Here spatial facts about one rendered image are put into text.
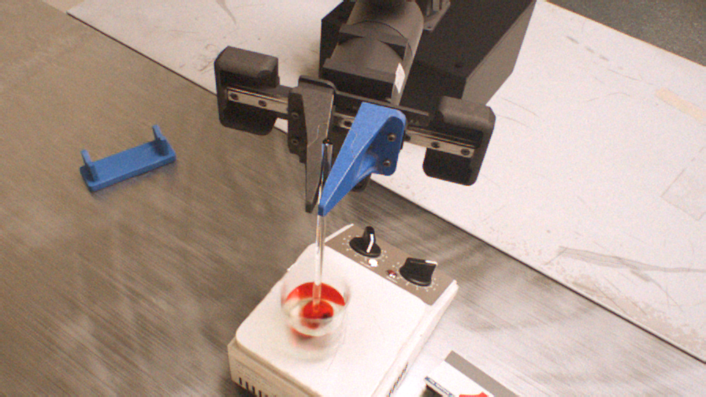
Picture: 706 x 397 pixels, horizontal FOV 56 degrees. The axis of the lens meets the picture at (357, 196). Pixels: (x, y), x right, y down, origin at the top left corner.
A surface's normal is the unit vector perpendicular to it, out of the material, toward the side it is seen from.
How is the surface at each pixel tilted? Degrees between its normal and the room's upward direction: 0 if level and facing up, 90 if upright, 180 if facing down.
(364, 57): 1
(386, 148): 90
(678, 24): 0
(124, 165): 0
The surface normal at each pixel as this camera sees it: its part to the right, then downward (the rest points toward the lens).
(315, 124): 0.00, -0.36
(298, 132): -0.25, 0.73
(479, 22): 0.01, -0.63
